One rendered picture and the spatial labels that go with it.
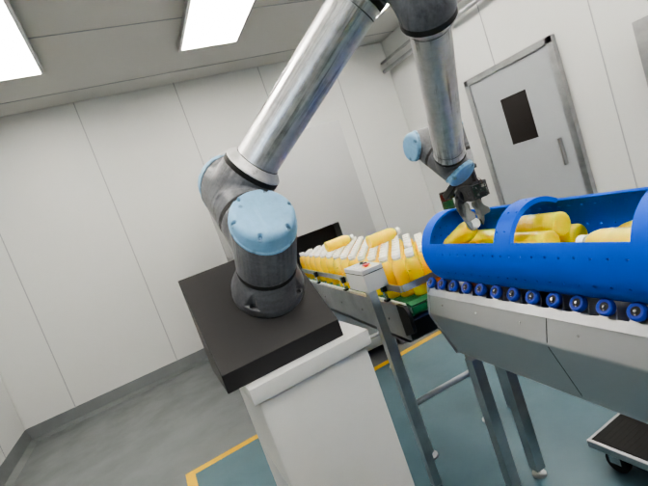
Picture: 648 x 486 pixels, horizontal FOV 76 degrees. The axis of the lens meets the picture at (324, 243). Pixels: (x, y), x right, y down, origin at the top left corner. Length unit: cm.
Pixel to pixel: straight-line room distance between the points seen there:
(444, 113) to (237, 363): 77
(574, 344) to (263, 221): 88
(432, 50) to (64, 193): 498
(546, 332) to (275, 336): 77
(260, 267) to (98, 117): 492
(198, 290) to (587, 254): 95
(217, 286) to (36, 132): 477
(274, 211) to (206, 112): 496
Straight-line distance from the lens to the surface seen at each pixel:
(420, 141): 135
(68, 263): 553
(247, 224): 90
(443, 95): 107
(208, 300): 112
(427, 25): 93
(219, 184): 104
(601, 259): 113
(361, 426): 113
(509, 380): 199
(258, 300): 103
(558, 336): 135
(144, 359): 560
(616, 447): 214
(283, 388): 101
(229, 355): 102
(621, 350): 124
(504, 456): 208
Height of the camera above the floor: 144
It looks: 6 degrees down
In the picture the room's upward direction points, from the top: 19 degrees counter-clockwise
